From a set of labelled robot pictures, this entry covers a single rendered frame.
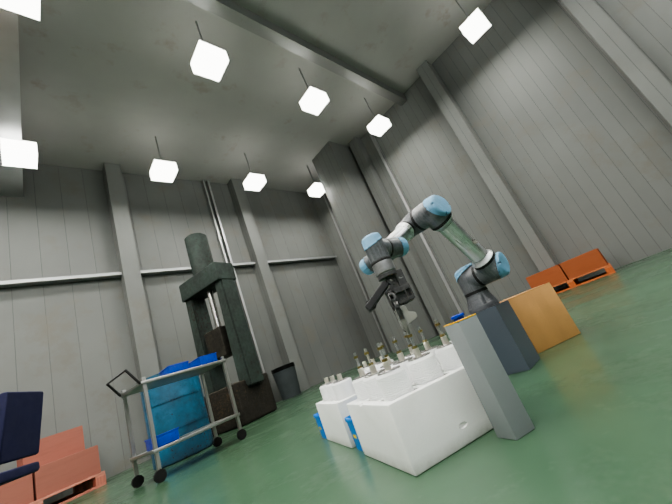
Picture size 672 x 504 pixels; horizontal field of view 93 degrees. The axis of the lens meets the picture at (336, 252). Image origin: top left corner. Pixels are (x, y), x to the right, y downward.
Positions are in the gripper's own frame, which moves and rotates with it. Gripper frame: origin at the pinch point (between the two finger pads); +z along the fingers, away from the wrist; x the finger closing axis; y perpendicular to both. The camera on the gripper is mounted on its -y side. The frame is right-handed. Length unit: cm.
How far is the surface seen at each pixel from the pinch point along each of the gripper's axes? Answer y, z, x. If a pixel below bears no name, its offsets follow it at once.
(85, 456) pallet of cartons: -408, -8, 336
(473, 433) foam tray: 5.0, 32.6, -6.5
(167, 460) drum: -251, 28, 256
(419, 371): -1.7, 12.6, -4.1
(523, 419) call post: 16.5, 31.2, -15.8
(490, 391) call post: 11.8, 22.2, -16.9
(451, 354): 10.4, 12.0, -0.1
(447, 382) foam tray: 4.3, 18.0, -6.8
